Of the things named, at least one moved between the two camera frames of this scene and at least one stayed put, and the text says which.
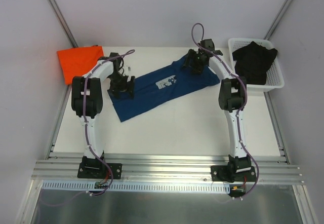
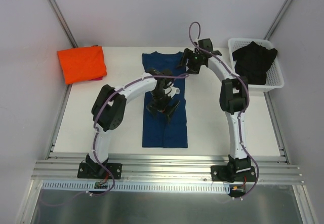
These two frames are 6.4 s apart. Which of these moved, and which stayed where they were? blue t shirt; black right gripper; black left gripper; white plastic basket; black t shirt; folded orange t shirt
Moved: blue t shirt; black left gripper
Stayed: folded orange t shirt; black right gripper; white plastic basket; black t shirt
